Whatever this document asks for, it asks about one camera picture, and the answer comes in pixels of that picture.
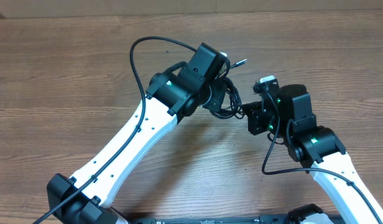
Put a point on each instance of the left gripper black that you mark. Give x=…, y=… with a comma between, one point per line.
x=215, y=103

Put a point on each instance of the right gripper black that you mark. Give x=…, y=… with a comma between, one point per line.
x=256, y=115

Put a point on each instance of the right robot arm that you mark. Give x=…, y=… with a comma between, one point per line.
x=286, y=112

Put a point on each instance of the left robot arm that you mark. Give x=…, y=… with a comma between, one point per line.
x=86, y=196

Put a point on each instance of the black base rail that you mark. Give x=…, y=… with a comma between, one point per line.
x=262, y=219

